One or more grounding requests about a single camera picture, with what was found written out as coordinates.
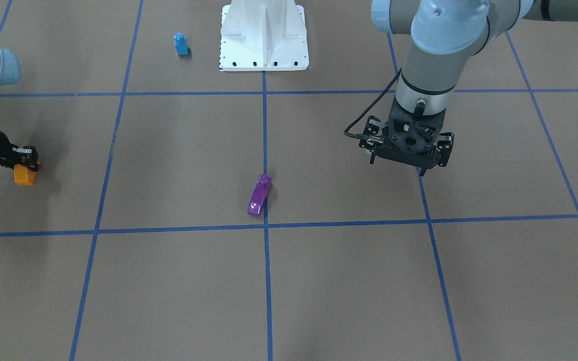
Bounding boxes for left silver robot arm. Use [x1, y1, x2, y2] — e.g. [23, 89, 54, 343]
[353, 1, 578, 174]

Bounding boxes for black braided cable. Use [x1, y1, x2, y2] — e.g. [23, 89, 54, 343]
[343, 69, 402, 140]

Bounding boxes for purple trapezoid block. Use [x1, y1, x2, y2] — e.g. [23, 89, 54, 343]
[247, 173, 272, 217]

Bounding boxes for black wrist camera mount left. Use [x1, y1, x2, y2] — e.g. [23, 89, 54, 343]
[359, 116, 454, 177]

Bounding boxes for orange trapezoid block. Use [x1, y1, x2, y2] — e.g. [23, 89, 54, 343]
[13, 162, 41, 187]

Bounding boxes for small blue brick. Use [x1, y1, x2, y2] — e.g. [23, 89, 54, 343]
[174, 33, 190, 56]

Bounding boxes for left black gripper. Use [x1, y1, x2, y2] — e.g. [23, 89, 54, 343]
[358, 100, 455, 169]

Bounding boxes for white pedestal base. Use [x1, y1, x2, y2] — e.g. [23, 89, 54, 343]
[219, 1, 310, 72]

